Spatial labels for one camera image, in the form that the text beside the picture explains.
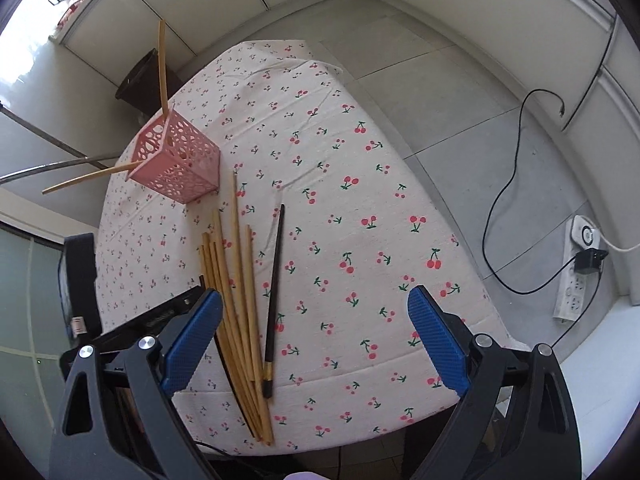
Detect black trash bin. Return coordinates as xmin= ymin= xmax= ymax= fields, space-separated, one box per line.
xmin=115 ymin=49 xmax=162 ymax=116

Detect white kitchen cabinets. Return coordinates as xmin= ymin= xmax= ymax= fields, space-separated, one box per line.
xmin=58 ymin=0 xmax=639 ymax=300

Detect black chopstick with gold band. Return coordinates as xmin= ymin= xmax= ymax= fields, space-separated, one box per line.
xmin=262 ymin=204 xmax=285 ymax=399

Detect black power adapter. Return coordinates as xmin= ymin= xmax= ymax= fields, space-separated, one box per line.
xmin=574 ymin=248 xmax=608 ymax=275

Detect white power strip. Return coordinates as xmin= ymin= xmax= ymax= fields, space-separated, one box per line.
xmin=552 ymin=213 xmax=601 ymax=324

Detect wooden chopstick upright in holder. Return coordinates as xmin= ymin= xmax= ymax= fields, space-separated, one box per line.
xmin=157 ymin=20 xmax=169 ymax=120

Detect white power cord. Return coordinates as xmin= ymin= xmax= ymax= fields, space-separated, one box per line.
xmin=598 ymin=231 xmax=640 ymax=254

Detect black cable on floor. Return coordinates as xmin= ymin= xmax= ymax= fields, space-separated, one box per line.
xmin=482 ymin=14 xmax=620 ymax=296

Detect wooden chopstick leaning from holder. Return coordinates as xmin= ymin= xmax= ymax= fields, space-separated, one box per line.
xmin=41 ymin=160 xmax=141 ymax=195

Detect pink perforated utensil holder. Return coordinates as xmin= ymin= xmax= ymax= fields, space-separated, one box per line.
xmin=127 ymin=107 xmax=220 ymax=204

